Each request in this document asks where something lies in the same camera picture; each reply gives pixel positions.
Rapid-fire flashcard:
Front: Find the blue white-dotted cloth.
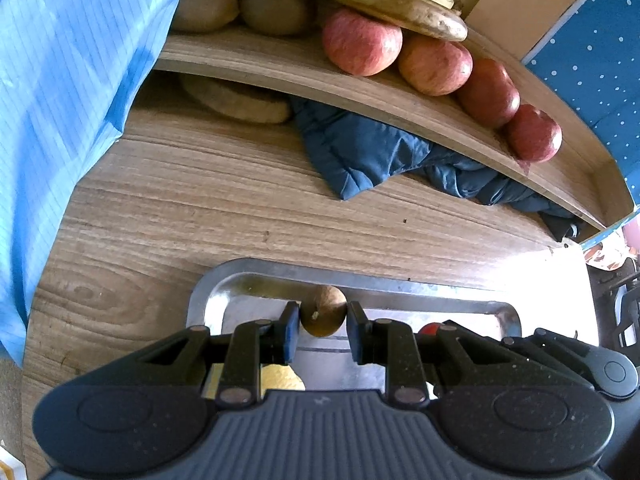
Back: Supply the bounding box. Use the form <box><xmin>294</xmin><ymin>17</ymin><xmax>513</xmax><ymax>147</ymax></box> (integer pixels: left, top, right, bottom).
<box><xmin>525</xmin><ymin>0</ymin><xmax>640</xmax><ymax>206</ymax></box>

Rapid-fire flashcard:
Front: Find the light blue striped cloth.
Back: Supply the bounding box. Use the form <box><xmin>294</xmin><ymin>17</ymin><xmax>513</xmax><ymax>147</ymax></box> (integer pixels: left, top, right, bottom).
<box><xmin>0</xmin><ymin>0</ymin><xmax>273</xmax><ymax>368</ymax></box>

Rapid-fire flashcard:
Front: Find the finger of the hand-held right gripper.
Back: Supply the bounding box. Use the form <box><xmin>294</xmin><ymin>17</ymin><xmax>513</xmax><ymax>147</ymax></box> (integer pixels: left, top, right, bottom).
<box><xmin>502</xmin><ymin>328</ymin><xmax>601</xmax><ymax>386</ymax></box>

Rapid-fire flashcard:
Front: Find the white yellow box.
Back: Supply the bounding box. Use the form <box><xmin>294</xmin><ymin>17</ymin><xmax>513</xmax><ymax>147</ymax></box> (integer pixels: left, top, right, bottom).
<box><xmin>0</xmin><ymin>440</ymin><xmax>26</xmax><ymax>480</ymax></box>

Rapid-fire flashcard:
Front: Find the curved wooden shelf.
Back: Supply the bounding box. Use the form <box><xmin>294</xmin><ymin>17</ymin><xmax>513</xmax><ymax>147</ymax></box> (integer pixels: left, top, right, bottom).
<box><xmin>154</xmin><ymin>25</ymin><xmax>633</xmax><ymax>231</ymax></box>

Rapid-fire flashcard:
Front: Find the dark blue quilted jacket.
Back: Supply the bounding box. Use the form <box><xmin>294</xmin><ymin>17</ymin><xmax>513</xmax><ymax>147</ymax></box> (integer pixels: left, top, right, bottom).
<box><xmin>290</xmin><ymin>97</ymin><xmax>583</xmax><ymax>241</ymax></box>

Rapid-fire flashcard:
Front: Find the metal tray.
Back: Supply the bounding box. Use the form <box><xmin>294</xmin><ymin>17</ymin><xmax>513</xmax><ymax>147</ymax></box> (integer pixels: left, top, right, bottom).
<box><xmin>189</xmin><ymin>258</ymin><xmax>522</xmax><ymax>396</ymax></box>

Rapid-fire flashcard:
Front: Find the pine wood board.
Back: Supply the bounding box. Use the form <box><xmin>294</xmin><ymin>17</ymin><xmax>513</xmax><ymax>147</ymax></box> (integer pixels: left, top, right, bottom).
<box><xmin>452</xmin><ymin>0</ymin><xmax>613</xmax><ymax>61</ymax></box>

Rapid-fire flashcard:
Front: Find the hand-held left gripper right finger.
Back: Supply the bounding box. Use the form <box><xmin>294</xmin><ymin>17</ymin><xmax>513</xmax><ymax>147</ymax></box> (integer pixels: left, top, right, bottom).
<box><xmin>346</xmin><ymin>301</ymin><xmax>506</xmax><ymax>406</ymax></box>

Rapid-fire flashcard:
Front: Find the floral cloth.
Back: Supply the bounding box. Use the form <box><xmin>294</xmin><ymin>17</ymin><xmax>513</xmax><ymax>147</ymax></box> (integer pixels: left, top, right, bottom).
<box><xmin>582</xmin><ymin>220</ymin><xmax>640</xmax><ymax>268</ymax></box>

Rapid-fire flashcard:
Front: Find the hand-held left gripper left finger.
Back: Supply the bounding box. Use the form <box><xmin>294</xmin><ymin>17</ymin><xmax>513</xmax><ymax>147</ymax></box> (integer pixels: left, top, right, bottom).
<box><xmin>132</xmin><ymin>301</ymin><xmax>301</xmax><ymax>406</ymax></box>

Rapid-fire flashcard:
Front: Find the black metal frame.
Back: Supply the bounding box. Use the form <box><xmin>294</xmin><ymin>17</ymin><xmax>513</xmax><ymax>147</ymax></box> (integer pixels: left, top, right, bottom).
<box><xmin>590</xmin><ymin>265</ymin><xmax>640</xmax><ymax>351</ymax></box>

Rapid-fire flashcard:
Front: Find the yellow lemon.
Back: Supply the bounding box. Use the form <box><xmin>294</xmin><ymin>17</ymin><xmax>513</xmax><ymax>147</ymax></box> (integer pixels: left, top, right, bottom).
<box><xmin>262</xmin><ymin>365</ymin><xmax>306</xmax><ymax>392</ymax></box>

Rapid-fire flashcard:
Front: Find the red apple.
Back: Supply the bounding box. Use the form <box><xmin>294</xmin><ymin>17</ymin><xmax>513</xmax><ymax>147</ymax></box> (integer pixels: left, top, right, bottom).
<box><xmin>398</xmin><ymin>35</ymin><xmax>473</xmax><ymax>97</ymax></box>
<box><xmin>322</xmin><ymin>8</ymin><xmax>403</xmax><ymax>77</ymax></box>
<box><xmin>456</xmin><ymin>58</ymin><xmax>521</xmax><ymax>129</ymax></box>
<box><xmin>504</xmin><ymin>104</ymin><xmax>563</xmax><ymax>163</ymax></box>

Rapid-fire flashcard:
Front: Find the large brown kiwi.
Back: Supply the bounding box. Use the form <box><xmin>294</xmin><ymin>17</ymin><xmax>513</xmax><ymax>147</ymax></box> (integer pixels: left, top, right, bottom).
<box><xmin>171</xmin><ymin>0</ymin><xmax>239</xmax><ymax>33</ymax></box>
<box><xmin>239</xmin><ymin>0</ymin><xmax>315</xmax><ymax>37</ymax></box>

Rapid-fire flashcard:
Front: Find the banana bunch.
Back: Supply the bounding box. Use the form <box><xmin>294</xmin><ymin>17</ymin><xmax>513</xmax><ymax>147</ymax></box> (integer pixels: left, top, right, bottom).
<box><xmin>300</xmin><ymin>0</ymin><xmax>468</xmax><ymax>42</ymax></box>

